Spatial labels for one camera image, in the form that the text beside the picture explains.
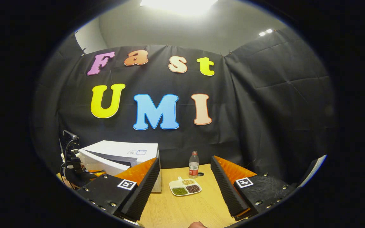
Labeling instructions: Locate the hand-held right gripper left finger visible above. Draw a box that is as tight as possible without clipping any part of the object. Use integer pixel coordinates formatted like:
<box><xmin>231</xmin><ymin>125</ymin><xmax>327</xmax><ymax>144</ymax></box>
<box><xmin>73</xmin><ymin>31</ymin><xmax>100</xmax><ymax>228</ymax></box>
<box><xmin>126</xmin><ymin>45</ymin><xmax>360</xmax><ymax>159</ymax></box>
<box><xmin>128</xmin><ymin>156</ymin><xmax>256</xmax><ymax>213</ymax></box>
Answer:
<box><xmin>76</xmin><ymin>157</ymin><xmax>161</xmax><ymax>221</ymax></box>

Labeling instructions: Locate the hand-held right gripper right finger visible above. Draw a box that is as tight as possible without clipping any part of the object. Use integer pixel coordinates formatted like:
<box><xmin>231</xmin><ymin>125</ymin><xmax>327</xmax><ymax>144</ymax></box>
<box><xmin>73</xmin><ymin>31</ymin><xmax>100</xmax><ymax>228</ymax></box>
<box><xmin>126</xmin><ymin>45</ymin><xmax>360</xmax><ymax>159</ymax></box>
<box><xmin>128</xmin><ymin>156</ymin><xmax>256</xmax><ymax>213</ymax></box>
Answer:
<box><xmin>210</xmin><ymin>155</ymin><xmax>297</xmax><ymax>220</ymax></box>

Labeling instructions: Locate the white microwave oven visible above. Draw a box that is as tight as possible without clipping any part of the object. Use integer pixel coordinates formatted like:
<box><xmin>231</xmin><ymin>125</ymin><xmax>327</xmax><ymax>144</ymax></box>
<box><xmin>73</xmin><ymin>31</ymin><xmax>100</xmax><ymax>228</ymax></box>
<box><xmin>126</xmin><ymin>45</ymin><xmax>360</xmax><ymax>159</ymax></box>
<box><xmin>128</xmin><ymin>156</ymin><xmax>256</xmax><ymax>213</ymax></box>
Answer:
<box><xmin>75</xmin><ymin>140</ymin><xmax>162</xmax><ymax>193</ymax></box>

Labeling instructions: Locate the white divided dish of beans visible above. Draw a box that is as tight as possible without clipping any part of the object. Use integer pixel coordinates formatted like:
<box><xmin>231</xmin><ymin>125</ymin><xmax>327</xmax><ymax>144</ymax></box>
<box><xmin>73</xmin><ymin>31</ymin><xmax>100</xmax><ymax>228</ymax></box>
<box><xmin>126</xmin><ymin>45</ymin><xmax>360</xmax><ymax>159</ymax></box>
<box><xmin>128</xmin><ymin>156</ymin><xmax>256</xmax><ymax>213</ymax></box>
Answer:
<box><xmin>169</xmin><ymin>176</ymin><xmax>202</xmax><ymax>197</ymax></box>

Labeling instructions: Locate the clear bottle with red label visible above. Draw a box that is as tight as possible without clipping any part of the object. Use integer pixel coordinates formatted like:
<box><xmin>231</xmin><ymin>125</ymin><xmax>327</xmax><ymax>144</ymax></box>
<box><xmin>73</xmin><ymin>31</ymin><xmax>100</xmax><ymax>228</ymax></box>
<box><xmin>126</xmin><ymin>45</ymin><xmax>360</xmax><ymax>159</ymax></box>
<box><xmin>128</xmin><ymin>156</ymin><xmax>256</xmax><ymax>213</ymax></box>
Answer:
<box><xmin>189</xmin><ymin>151</ymin><xmax>200</xmax><ymax>179</ymax></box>

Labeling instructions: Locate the dark panel with white edge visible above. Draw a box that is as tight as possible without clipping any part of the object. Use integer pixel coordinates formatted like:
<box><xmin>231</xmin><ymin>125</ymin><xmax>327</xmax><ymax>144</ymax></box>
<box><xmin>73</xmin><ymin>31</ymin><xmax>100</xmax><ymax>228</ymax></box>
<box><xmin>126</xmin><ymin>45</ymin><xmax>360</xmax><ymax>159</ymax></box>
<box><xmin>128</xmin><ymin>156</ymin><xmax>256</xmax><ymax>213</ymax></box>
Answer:
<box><xmin>298</xmin><ymin>154</ymin><xmax>328</xmax><ymax>188</ymax></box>

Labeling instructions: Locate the large ceiling light panel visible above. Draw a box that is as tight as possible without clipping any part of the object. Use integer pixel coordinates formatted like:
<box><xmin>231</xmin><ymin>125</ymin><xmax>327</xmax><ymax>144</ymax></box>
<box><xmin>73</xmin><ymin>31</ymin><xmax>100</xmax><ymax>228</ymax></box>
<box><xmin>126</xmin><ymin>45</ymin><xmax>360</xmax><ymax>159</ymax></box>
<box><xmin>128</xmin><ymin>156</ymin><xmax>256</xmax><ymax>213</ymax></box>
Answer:
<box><xmin>139</xmin><ymin>0</ymin><xmax>218</xmax><ymax>16</ymax></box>

